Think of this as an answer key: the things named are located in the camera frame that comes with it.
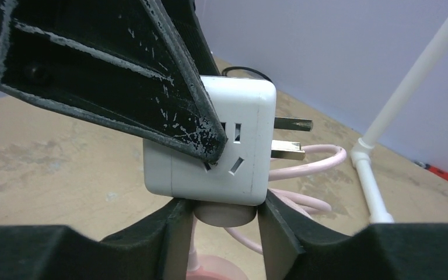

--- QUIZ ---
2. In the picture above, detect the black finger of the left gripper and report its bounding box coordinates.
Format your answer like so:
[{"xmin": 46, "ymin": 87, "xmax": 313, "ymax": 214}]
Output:
[
  {"xmin": 0, "ymin": 0, "xmax": 228, "ymax": 164},
  {"xmin": 162, "ymin": 0, "xmax": 221, "ymax": 76}
]

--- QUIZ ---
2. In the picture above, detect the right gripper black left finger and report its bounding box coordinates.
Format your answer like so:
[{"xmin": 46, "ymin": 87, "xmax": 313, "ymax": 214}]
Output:
[{"xmin": 0, "ymin": 199, "xmax": 194, "ymax": 279}]

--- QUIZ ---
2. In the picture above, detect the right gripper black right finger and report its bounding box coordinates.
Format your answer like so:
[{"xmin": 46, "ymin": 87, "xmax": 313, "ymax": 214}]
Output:
[{"xmin": 258, "ymin": 192, "xmax": 448, "ymax": 279}]

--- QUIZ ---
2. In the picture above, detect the pink round socket with cord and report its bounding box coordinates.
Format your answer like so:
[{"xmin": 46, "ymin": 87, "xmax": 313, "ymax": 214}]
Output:
[{"xmin": 185, "ymin": 144, "xmax": 348, "ymax": 280}]

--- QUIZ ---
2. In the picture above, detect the white cube power socket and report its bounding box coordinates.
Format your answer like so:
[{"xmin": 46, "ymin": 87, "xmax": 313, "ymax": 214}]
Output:
[{"xmin": 143, "ymin": 76, "xmax": 306, "ymax": 206}]

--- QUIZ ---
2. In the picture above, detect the small black coiled cable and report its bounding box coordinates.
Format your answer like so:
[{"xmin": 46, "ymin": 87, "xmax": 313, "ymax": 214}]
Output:
[{"xmin": 221, "ymin": 66, "xmax": 273, "ymax": 83}]

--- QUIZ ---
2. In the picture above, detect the white PVC pipe frame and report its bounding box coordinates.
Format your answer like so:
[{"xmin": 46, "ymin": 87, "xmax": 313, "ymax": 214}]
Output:
[{"xmin": 349, "ymin": 17, "xmax": 448, "ymax": 224}]

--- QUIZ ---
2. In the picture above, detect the red handled adjustable wrench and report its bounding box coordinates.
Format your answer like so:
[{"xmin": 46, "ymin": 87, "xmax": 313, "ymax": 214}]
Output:
[{"xmin": 414, "ymin": 161, "xmax": 448, "ymax": 181}]

